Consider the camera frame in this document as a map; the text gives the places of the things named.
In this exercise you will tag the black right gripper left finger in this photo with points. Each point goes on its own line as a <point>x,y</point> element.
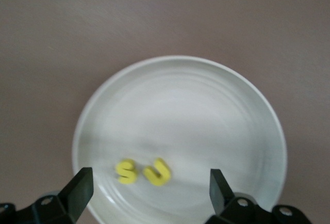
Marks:
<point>77,195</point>

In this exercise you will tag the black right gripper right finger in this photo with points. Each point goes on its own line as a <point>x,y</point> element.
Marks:
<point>221,198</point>

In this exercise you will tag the yellow foam letter s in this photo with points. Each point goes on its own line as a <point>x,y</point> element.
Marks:
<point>126,171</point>

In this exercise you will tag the yellow foam letter u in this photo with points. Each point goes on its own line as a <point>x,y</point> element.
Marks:
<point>152,177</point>

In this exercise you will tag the beige round plate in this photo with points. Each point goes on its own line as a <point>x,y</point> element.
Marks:
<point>193,120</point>

